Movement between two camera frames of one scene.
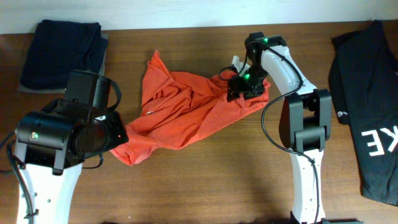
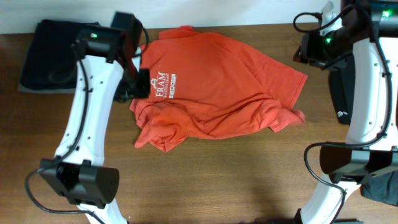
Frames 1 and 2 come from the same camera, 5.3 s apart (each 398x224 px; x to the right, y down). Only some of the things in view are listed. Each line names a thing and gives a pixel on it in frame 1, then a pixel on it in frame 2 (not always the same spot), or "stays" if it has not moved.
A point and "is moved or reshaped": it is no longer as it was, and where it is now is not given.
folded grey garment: (22, 88) stays
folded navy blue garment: (55, 48) stays
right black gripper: (236, 84) to (306, 50)
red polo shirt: (178, 107) is moved or reshaped
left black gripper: (120, 135) to (143, 91)
